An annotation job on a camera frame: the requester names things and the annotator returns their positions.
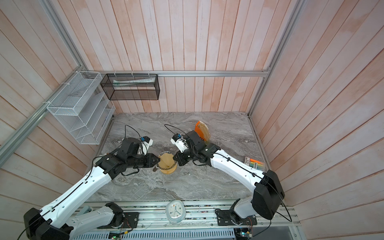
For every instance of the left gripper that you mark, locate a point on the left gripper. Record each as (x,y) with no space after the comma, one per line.
(146,160)

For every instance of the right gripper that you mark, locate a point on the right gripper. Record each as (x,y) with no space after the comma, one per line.
(182,157)

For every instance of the brown paper coffee filter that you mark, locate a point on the brown paper coffee filter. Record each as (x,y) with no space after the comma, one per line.
(166,162)

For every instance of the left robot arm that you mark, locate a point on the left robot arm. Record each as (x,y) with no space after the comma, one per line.
(55,221)

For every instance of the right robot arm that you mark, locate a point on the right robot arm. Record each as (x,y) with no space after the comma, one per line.
(267,191)

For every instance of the orange coffee filter box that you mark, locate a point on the orange coffee filter box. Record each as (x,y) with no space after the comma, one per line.
(202,130)

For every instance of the white analog clock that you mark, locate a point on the white analog clock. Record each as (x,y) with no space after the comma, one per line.
(175,211)

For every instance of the coloured marker pack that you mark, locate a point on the coloured marker pack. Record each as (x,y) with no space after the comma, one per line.
(255,164)

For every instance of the black mesh basket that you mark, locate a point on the black mesh basket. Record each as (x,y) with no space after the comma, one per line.
(128,87)

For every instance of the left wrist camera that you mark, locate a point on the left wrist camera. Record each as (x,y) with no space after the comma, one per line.
(146,143)

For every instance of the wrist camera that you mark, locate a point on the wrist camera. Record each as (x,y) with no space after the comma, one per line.
(179,142)
(146,143)

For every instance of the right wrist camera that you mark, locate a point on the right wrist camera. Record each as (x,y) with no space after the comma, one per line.
(179,142)

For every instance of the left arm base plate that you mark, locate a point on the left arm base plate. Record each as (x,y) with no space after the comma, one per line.
(126,220)

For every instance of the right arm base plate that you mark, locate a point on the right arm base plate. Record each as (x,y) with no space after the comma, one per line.
(230,218)

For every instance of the white wire mesh shelf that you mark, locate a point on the white wire mesh shelf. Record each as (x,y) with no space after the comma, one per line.
(82,111)

